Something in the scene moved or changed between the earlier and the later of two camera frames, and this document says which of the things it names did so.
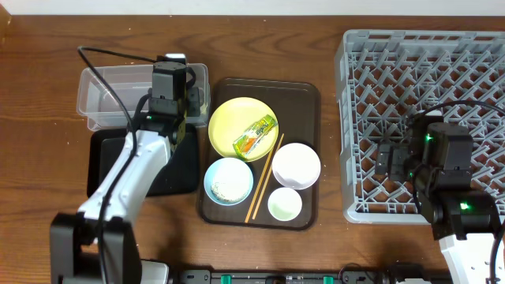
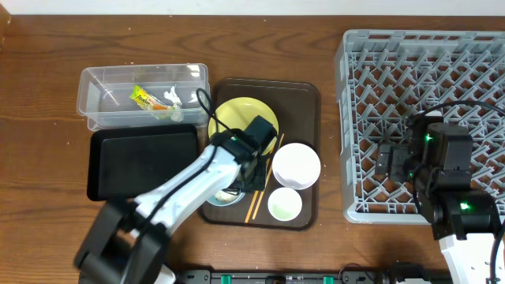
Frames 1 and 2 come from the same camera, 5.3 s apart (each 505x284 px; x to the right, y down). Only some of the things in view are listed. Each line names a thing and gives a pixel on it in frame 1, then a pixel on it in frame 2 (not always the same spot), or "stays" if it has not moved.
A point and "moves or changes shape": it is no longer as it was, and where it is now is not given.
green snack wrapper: [244, 144] moves or changes shape
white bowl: [296, 166] stays
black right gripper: [398, 154] stays
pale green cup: [285, 204] stays
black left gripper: [194, 94] -> [260, 187]
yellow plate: [233, 119] stays
